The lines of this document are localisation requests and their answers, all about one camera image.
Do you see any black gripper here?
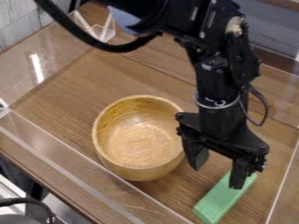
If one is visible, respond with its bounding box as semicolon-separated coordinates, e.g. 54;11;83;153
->
175;103;270;190

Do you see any green rectangular block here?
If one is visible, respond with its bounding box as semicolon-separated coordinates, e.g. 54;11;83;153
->
192;173;258;224

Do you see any brown wooden bowl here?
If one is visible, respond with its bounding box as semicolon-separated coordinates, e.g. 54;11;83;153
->
92;94;184;181

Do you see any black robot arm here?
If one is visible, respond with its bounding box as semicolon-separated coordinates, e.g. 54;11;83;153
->
34;0;270;189

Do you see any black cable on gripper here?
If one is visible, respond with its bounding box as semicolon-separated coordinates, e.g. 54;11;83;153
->
238;84;271;128

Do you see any clear acrylic tray wall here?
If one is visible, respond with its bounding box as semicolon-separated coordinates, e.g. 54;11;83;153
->
0;8;299;224

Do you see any black metal bracket with screw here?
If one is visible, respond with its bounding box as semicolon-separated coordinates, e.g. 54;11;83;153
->
36;206;68;224

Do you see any clear acrylic corner bracket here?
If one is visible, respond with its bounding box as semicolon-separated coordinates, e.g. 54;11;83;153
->
74;10;116;43

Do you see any black cable bottom left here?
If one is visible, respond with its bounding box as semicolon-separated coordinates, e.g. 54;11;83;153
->
0;197;59;224

